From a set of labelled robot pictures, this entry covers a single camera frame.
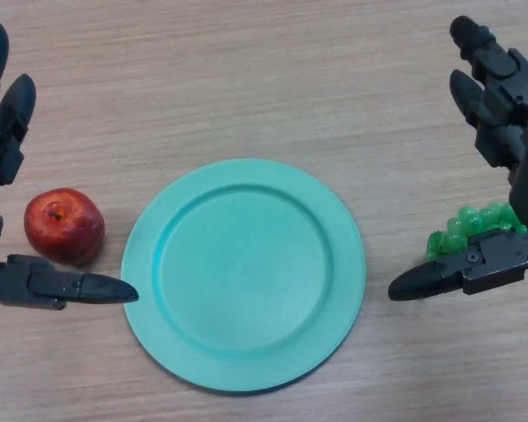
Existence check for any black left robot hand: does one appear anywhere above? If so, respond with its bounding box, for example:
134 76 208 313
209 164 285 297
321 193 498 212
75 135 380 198
0 20 141 311

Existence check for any green grapes bunch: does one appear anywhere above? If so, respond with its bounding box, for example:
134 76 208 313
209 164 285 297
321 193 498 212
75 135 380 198
425 200 528 263

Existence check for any green round plate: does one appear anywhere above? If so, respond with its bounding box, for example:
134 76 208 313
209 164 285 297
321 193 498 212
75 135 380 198
121 158 368 393

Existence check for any red apple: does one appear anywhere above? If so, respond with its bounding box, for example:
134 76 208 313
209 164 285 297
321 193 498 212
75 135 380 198
24 187 106 267

